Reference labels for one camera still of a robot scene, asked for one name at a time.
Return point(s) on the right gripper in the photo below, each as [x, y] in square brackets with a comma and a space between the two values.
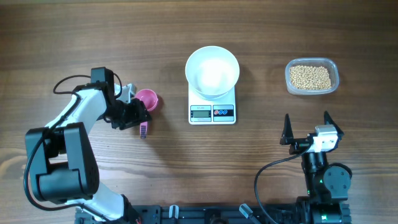
[299, 145]

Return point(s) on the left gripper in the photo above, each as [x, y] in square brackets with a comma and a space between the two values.
[138, 109]

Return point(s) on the pink plastic scoop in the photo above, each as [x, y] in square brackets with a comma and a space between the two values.
[150, 100]

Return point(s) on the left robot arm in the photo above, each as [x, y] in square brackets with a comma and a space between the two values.
[62, 171]

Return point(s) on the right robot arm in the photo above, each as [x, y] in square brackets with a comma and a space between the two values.
[327, 183]

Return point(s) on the white digital kitchen scale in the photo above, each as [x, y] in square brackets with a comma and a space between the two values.
[218, 111]

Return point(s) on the white bowl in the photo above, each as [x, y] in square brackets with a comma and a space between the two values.
[212, 71]

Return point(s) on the pile of soybeans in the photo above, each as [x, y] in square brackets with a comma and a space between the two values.
[309, 77]

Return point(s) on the clear plastic container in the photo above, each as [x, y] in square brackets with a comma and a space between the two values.
[315, 62]

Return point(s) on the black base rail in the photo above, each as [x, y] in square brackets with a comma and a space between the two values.
[281, 213]

